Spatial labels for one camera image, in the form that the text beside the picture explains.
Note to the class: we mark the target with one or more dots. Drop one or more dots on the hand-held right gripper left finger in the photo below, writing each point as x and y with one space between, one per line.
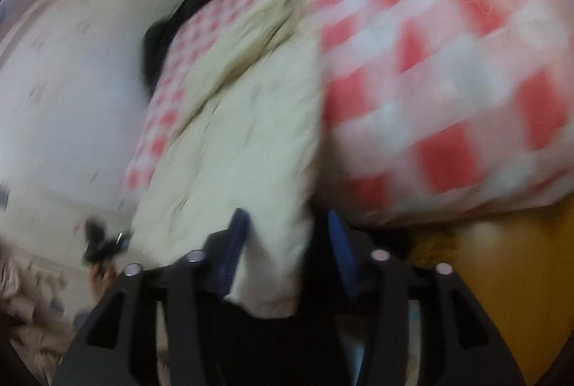
237 238

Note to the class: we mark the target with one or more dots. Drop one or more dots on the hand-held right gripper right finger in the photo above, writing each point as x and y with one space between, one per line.
341 251

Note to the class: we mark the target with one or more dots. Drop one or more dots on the cream quilted jacket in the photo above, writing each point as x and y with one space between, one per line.
251 135

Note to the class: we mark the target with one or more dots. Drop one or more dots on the beige fluffy cloth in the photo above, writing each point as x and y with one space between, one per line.
27 301

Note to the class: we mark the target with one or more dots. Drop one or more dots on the black jacket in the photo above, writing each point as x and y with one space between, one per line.
154 49

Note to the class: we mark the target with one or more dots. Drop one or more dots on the red checked bed cover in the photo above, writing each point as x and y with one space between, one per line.
448 76

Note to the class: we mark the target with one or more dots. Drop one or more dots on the yellow bed frame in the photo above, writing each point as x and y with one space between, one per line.
515 278

